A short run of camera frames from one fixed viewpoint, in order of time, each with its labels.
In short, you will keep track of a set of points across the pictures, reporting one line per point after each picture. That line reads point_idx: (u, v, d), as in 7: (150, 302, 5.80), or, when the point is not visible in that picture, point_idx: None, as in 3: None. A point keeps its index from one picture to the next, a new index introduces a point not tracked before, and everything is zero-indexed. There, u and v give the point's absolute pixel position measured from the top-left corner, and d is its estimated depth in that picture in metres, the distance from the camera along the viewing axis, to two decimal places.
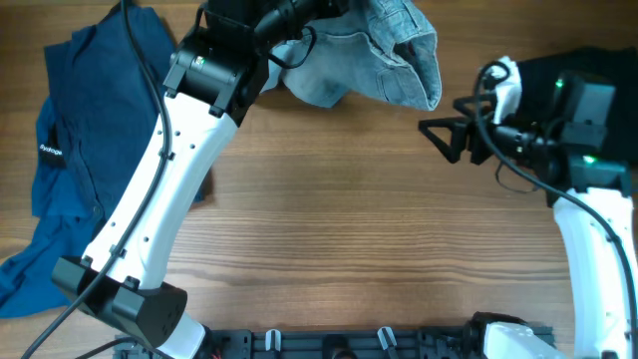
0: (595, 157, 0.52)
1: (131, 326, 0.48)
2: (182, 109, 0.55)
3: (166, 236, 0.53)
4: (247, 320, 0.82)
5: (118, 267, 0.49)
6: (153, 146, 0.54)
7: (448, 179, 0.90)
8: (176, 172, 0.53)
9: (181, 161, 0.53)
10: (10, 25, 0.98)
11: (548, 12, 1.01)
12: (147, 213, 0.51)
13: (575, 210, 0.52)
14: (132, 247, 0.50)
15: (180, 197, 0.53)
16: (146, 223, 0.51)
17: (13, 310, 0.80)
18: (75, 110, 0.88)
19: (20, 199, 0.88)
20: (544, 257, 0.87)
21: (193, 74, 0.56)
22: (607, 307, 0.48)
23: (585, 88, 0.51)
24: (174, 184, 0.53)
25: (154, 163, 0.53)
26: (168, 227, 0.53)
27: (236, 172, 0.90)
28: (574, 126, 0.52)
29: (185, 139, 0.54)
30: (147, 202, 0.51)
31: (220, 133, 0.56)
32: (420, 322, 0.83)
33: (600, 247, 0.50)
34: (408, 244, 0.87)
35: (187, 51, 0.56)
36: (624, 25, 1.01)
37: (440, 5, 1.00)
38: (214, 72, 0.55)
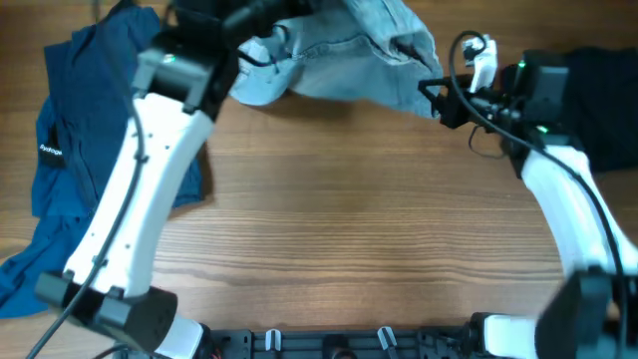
0: (548, 129, 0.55)
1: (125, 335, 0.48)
2: (159, 113, 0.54)
3: (149, 241, 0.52)
4: (247, 320, 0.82)
5: (101, 277, 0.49)
6: (130, 151, 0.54)
7: (447, 179, 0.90)
8: (153, 174, 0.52)
9: (158, 161, 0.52)
10: (11, 26, 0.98)
11: (547, 13, 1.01)
12: (128, 215, 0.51)
13: (536, 163, 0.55)
14: (115, 252, 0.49)
15: (159, 199, 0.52)
16: (124, 231, 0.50)
17: (13, 310, 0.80)
18: (75, 110, 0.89)
19: (20, 200, 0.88)
20: (543, 257, 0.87)
21: (163, 74, 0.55)
22: (583, 219, 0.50)
23: (541, 73, 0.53)
24: (151, 184, 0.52)
25: (129, 169, 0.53)
26: (150, 231, 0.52)
27: (236, 172, 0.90)
28: (532, 104, 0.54)
29: (159, 141, 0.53)
30: (126, 205, 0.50)
31: (195, 127, 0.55)
32: (420, 322, 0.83)
33: (565, 180, 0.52)
34: (407, 244, 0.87)
35: (155, 53, 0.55)
36: (624, 26, 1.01)
37: (439, 5, 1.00)
38: (184, 68, 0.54)
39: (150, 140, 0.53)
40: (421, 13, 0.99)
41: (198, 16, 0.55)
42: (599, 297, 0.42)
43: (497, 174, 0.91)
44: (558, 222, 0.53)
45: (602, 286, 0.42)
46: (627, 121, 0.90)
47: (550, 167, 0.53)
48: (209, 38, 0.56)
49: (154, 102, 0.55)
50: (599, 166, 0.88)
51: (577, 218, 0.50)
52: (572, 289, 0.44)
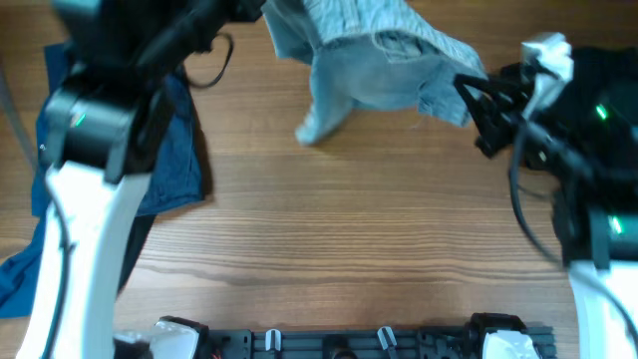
0: (624, 221, 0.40)
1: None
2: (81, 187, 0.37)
3: (97, 327, 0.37)
4: (247, 320, 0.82)
5: None
6: (50, 233, 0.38)
7: (448, 179, 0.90)
8: (85, 258, 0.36)
9: (88, 240, 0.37)
10: (9, 25, 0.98)
11: (549, 12, 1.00)
12: (63, 312, 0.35)
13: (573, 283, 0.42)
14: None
15: (100, 283, 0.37)
16: (66, 333, 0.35)
17: (14, 310, 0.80)
18: None
19: (20, 200, 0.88)
20: (543, 257, 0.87)
21: (76, 140, 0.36)
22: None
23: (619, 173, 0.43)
24: (81, 282, 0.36)
25: (53, 265, 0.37)
26: (101, 326, 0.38)
27: (236, 172, 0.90)
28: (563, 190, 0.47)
29: (84, 221, 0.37)
30: (56, 309, 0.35)
31: (128, 191, 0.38)
32: (420, 322, 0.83)
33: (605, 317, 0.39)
34: (408, 244, 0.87)
35: (52, 114, 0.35)
36: (626, 25, 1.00)
37: (439, 4, 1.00)
38: (99, 116, 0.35)
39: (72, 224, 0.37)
40: (421, 12, 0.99)
41: (106, 58, 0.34)
42: None
43: (498, 174, 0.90)
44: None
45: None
46: None
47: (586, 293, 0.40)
48: (125, 80, 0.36)
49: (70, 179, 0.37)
50: None
51: None
52: None
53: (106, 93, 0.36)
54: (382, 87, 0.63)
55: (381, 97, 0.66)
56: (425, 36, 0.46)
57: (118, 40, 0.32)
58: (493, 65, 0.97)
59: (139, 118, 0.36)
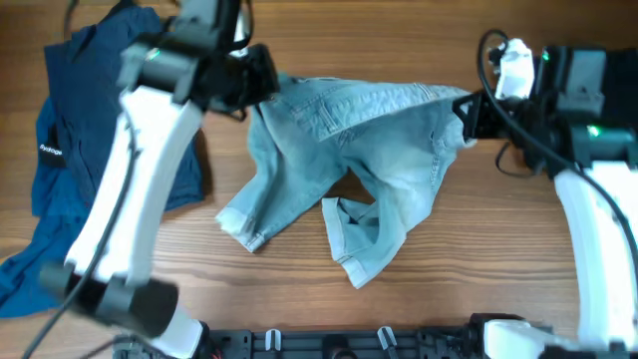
0: (601, 128, 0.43)
1: (120, 317, 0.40)
2: (153, 103, 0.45)
3: (150, 226, 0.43)
4: (247, 320, 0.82)
5: (104, 265, 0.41)
6: (125, 141, 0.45)
7: (447, 179, 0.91)
8: (150, 162, 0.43)
9: (154, 151, 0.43)
10: (12, 26, 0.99)
11: (548, 12, 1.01)
12: (127, 207, 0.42)
13: (576, 181, 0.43)
14: (115, 246, 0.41)
15: (155, 196, 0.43)
16: (121, 223, 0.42)
17: (14, 310, 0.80)
18: (76, 110, 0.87)
19: (20, 200, 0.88)
20: (543, 257, 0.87)
21: (151, 64, 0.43)
22: (614, 303, 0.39)
23: (574, 57, 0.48)
24: (143, 172, 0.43)
25: (124, 160, 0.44)
26: (153, 215, 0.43)
27: (237, 172, 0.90)
28: (568, 96, 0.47)
29: (151, 132, 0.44)
30: (121, 198, 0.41)
31: (186, 119, 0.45)
32: (420, 322, 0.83)
33: (601, 227, 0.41)
34: (407, 244, 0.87)
35: (130, 57, 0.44)
36: (624, 25, 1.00)
37: (438, 4, 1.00)
38: (167, 59, 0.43)
39: (140, 135, 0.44)
40: (420, 13, 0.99)
41: (192, 30, 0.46)
42: None
43: (496, 175, 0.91)
44: (590, 286, 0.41)
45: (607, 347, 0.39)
46: None
47: (590, 196, 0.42)
48: (200, 46, 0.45)
49: (143, 99, 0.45)
50: None
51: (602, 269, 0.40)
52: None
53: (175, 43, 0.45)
54: (408, 160, 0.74)
55: (416, 172, 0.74)
56: (386, 109, 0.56)
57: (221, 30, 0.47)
58: None
59: (201, 64, 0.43)
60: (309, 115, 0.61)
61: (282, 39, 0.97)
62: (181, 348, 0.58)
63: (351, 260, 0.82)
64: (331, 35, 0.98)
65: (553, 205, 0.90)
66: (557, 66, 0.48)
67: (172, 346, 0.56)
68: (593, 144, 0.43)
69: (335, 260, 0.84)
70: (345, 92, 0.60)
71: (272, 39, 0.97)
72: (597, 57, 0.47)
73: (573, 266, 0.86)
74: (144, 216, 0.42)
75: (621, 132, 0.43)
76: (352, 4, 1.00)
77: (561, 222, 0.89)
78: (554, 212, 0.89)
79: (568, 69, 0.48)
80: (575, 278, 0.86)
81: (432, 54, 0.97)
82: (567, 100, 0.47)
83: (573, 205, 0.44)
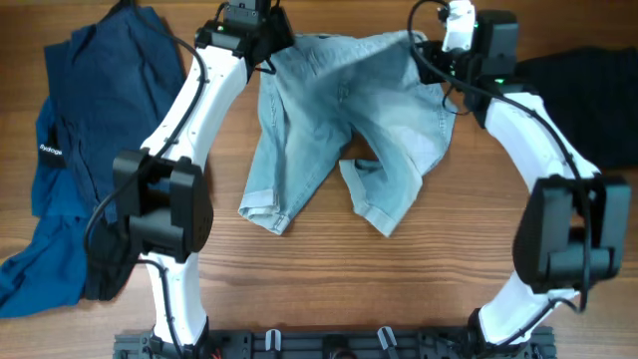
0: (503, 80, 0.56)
1: (177, 195, 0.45)
2: (216, 53, 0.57)
3: (206, 138, 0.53)
4: (247, 320, 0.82)
5: (174, 153, 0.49)
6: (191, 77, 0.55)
7: (446, 179, 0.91)
8: (213, 91, 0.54)
9: (218, 83, 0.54)
10: (12, 26, 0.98)
11: (547, 12, 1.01)
12: (195, 115, 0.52)
13: (493, 105, 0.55)
14: (184, 137, 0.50)
15: (214, 116, 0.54)
16: (194, 120, 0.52)
17: (14, 310, 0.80)
18: (75, 109, 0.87)
19: (20, 200, 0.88)
20: None
21: (217, 36, 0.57)
22: (542, 153, 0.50)
23: (495, 29, 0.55)
24: (209, 97, 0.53)
25: (191, 87, 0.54)
26: (208, 134, 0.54)
27: (237, 171, 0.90)
28: (489, 60, 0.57)
29: (215, 71, 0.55)
30: (194, 104, 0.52)
31: (238, 69, 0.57)
32: (420, 322, 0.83)
33: (522, 119, 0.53)
34: (407, 244, 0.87)
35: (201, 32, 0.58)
36: (625, 25, 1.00)
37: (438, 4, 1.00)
38: (228, 38, 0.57)
39: (208, 71, 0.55)
40: (420, 13, 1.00)
41: (241, 14, 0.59)
42: (555, 200, 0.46)
43: (495, 175, 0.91)
44: (525, 159, 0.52)
45: (561, 187, 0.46)
46: (628, 121, 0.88)
47: (507, 110, 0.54)
48: (248, 25, 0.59)
49: (209, 54, 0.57)
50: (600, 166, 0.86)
51: (534, 143, 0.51)
52: (537, 204, 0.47)
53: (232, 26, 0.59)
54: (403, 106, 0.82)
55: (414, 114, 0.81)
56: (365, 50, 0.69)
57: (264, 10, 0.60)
58: None
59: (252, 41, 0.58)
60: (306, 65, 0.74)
61: None
62: (185, 319, 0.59)
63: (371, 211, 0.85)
64: (331, 34, 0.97)
65: None
66: (483, 36, 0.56)
67: (179, 309, 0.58)
68: (501, 88, 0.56)
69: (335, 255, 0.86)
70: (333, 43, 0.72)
71: None
72: (512, 28, 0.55)
73: None
74: (205, 123, 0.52)
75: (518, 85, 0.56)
76: (352, 4, 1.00)
77: None
78: None
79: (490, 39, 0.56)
80: None
81: None
82: (488, 64, 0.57)
83: (499, 125, 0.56)
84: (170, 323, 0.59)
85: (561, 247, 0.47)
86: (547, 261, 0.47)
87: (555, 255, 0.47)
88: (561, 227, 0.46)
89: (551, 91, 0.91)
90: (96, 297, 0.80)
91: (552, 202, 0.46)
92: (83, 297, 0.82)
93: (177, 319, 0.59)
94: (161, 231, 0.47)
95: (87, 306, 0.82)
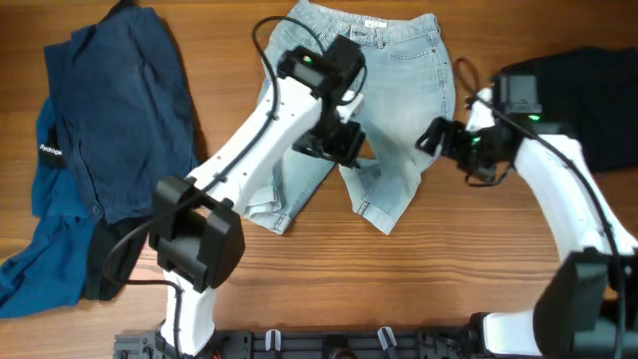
0: (538, 116, 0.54)
1: (209, 237, 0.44)
2: (295, 87, 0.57)
3: (259, 175, 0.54)
4: (247, 320, 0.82)
5: (218, 190, 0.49)
6: (263, 107, 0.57)
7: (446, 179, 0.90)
8: (279, 129, 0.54)
9: (286, 121, 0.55)
10: (11, 26, 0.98)
11: (547, 13, 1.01)
12: (252, 152, 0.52)
13: (526, 144, 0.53)
14: (234, 177, 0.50)
15: (273, 154, 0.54)
16: (249, 160, 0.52)
17: (13, 310, 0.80)
18: (75, 110, 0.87)
19: (21, 200, 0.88)
20: (543, 257, 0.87)
21: (302, 67, 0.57)
22: (579, 214, 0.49)
23: (510, 78, 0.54)
24: (275, 135, 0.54)
25: (259, 120, 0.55)
26: (263, 170, 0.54)
27: None
28: (514, 105, 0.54)
29: (287, 108, 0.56)
30: (258, 139, 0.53)
31: (313, 112, 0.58)
32: (420, 322, 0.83)
33: (557, 168, 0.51)
34: (407, 244, 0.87)
35: (286, 60, 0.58)
36: (626, 25, 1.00)
37: (439, 4, 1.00)
38: (310, 75, 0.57)
39: (280, 106, 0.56)
40: (421, 13, 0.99)
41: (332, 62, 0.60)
42: (592, 279, 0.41)
43: (496, 174, 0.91)
44: (562, 215, 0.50)
45: (600, 264, 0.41)
46: (630, 122, 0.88)
47: (544, 154, 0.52)
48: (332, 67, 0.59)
49: (289, 86, 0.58)
50: (599, 167, 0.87)
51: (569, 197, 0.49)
52: (568, 276, 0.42)
53: (316, 61, 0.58)
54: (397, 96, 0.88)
55: (407, 105, 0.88)
56: (359, 33, 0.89)
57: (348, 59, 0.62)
58: (493, 65, 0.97)
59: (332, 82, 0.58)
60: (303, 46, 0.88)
61: None
62: (192, 332, 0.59)
63: (369, 210, 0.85)
64: None
65: None
66: (502, 87, 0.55)
67: (187, 322, 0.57)
68: (535, 125, 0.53)
69: (334, 257, 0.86)
70: (331, 29, 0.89)
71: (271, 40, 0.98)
72: (528, 79, 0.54)
73: None
74: (260, 163, 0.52)
75: (551, 123, 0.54)
76: (353, 4, 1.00)
77: None
78: None
79: (508, 85, 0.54)
80: None
81: None
82: (512, 108, 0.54)
83: (532, 171, 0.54)
84: (176, 334, 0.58)
85: (591, 330, 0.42)
86: (571, 338, 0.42)
87: (582, 335, 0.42)
88: (594, 308, 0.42)
89: (552, 91, 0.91)
90: (97, 297, 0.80)
91: (589, 282, 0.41)
92: (83, 297, 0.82)
93: (184, 330, 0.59)
94: (187, 260, 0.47)
95: (87, 307, 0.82)
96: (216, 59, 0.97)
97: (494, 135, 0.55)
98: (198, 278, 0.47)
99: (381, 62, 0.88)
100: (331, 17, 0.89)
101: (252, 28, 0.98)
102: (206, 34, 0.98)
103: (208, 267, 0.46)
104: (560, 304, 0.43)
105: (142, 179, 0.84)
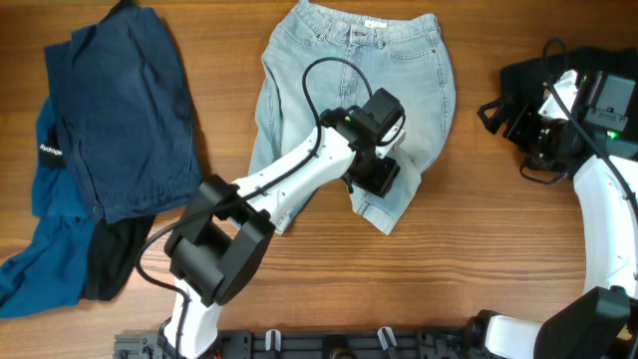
0: (617, 134, 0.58)
1: (239, 244, 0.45)
2: (336, 136, 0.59)
3: (288, 204, 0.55)
4: (247, 320, 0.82)
5: (259, 202, 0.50)
6: (304, 147, 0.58)
7: (447, 179, 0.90)
8: (318, 167, 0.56)
9: (325, 162, 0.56)
10: (10, 25, 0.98)
11: (547, 12, 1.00)
12: (291, 179, 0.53)
13: (595, 162, 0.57)
14: (274, 193, 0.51)
15: (305, 189, 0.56)
16: (288, 183, 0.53)
17: (13, 310, 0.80)
18: (75, 109, 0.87)
19: (21, 200, 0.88)
20: (544, 257, 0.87)
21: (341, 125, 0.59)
22: (619, 252, 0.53)
23: (607, 81, 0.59)
24: (314, 171, 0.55)
25: (301, 155, 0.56)
26: (293, 199, 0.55)
27: (237, 172, 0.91)
28: (598, 111, 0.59)
29: (328, 151, 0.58)
30: (298, 168, 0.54)
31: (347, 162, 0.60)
32: (420, 322, 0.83)
33: (615, 199, 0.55)
34: (408, 244, 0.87)
35: (331, 115, 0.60)
36: (627, 25, 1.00)
37: (439, 3, 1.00)
38: (345, 134, 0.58)
39: (322, 148, 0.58)
40: (421, 12, 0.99)
41: (367, 121, 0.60)
42: (610, 317, 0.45)
43: (497, 174, 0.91)
44: (602, 243, 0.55)
45: (624, 305, 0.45)
46: None
47: (605, 177, 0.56)
48: (368, 130, 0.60)
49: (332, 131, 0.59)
50: None
51: (615, 230, 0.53)
52: (587, 306, 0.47)
53: (353, 122, 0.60)
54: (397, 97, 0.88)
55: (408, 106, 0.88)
56: (359, 32, 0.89)
57: (385, 111, 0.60)
58: (493, 65, 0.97)
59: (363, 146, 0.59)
60: (303, 46, 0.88)
61: None
62: (194, 338, 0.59)
63: (369, 211, 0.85)
64: None
65: (555, 204, 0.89)
66: (591, 89, 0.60)
67: (191, 327, 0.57)
68: (609, 143, 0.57)
69: (334, 259, 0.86)
70: (330, 28, 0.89)
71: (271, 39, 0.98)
72: (623, 88, 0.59)
73: (574, 267, 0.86)
74: (297, 188, 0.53)
75: (631, 142, 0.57)
76: (353, 3, 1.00)
77: (561, 222, 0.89)
78: (555, 212, 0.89)
79: (601, 89, 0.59)
80: (575, 278, 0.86)
81: None
82: (594, 114, 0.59)
83: (590, 189, 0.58)
84: (178, 337, 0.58)
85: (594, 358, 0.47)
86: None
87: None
88: (602, 342, 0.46)
89: None
90: (97, 296, 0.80)
91: (607, 320, 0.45)
92: (83, 297, 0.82)
93: (186, 334, 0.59)
94: (204, 268, 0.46)
95: (87, 307, 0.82)
96: (217, 59, 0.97)
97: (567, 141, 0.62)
98: (210, 289, 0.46)
99: (381, 61, 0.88)
100: (331, 17, 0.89)
101: (253, 27, 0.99)
102: (206, 34, 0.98)
103: (227, 276, 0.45)
104: (571, 327, 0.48)
105: (142, 179, 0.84)
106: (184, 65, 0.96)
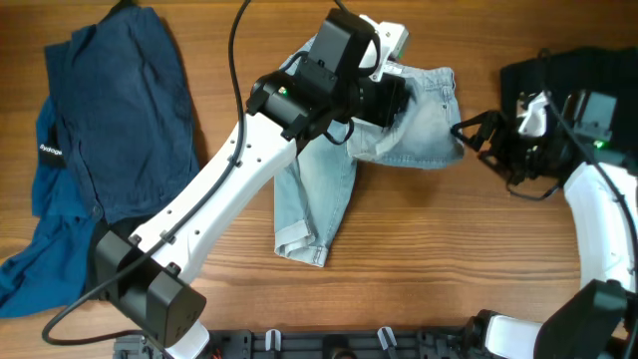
0: (603, 142, 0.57)
1: (153, 306, 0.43)
2: (263, 126, 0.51)
3: (216, 230, 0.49)
4: (247, 320, 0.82)
5: (164, 252, 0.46)
6: (227, 150, 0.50)
7: (447, 179, 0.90)
8: (241, 179, 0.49)
9: (252, 168, 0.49)
10: (9, 26, 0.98)
11: (547, 12, 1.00)
12: (206, 207, 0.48)
13: (584, 168, 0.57)
14: (183, 235, 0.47)
15: (235, 203, 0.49)
16: (201, 217, 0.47)
17: (12, 310, 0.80)
18: (75, 109, 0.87)
19: (21, 199, 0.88)
20: (543, 257, 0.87)
21: (276, 99, 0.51)
22: (612, 249, 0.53)
23: (592, 94, 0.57)
24: (238, 184, 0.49)
25: (221, 166, 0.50)
26: (220, 225, 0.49)
27: None
28: (585, 124, 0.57)
29: (254, 153, 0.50)
30: (212, 191, 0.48)
31: (291, 149, 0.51)
32: (420, 322, 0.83)
33: (605, 199, 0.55)
34: (407, 244, 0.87)
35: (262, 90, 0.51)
36: (626, 25, 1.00)
37: (439, 3, 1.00)
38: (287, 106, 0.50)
39: (244, 150, 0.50)
40: (421, 12, 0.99)
41: (315, 73, 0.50)
42: (609, 312, 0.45)
43: None
44: (594, 242, 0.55)
45: (620, 299, 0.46)
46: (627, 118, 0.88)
47: (595, 179, 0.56)
48: (316, 95, 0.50)
49: (259, 122, 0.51)
50: None
51: (607, 229, 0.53)
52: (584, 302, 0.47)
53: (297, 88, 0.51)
54: None
55: None
56: None
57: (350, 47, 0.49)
58: (493, 65, 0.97)
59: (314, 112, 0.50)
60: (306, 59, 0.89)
61: (282, 39, 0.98)
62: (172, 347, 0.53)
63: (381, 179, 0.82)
64: None
65: (554, 205, 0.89)
66: (578, 103, 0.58)
67: None
68: (597, 153, 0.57)
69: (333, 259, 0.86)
70: None
71: (271, 39, 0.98)
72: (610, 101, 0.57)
73: (573, 266, 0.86)
74: (216, 216, 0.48)
75: (614, 153, 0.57)
76: (353, 3, 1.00)
77: (561, 222, 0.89)
78: (555, 212, 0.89)
79: (586, 105, 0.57)
80: (575, 278, 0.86)
81: (431, 54, 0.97)
82: (580, 128, 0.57)
83: (579, 189, 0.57)
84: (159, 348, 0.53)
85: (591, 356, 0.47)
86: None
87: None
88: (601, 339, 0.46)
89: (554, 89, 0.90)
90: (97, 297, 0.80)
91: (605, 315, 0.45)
92: None
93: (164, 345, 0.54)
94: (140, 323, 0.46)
95: (87, 307, 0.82)
96: (217, 58, 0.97)
97: (554, 151, 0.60)
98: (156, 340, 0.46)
99: None
100: None
101: (252, 27, 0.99)
102: (206, 34, 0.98)
103: (159, 332, 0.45)
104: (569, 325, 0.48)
105: (141, 179, 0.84)
106: (184, 65, 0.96)
